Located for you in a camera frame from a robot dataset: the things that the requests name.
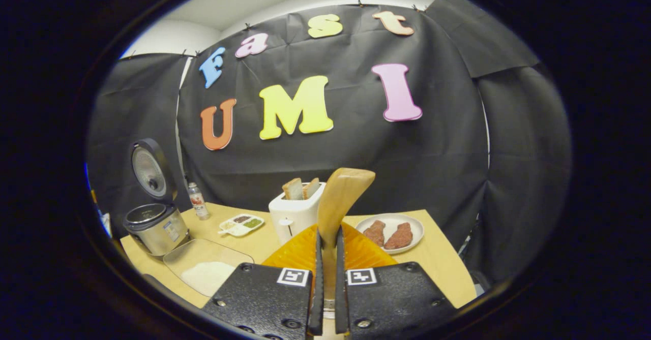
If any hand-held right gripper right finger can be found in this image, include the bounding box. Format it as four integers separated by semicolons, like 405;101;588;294
335;222;456;340

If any wooden spoon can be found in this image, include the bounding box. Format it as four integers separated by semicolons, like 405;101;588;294
318;168;376;302

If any black and silver rice cooker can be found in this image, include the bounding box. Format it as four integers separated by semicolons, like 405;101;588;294
122;138;190;257

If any brown meat piece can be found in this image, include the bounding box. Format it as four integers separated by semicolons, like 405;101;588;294
383;222;413;250
363;220;387;248

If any white toaster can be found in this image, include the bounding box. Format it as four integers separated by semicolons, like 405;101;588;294
269;181;327;245

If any white plate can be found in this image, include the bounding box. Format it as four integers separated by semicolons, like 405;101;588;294
354;213;425;255

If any small clear bottle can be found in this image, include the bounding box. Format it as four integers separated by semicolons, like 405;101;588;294
187;181;210;221

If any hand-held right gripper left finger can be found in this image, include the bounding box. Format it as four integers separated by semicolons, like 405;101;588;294
202;223;324;340

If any white divided condiment dish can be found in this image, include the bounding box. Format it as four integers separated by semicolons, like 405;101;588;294
219;213;265;237

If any clear plastic container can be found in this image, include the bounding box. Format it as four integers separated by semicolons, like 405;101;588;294
163;238;255;298

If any black backdrop cloth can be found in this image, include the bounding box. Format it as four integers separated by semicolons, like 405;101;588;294
86;0;573;285

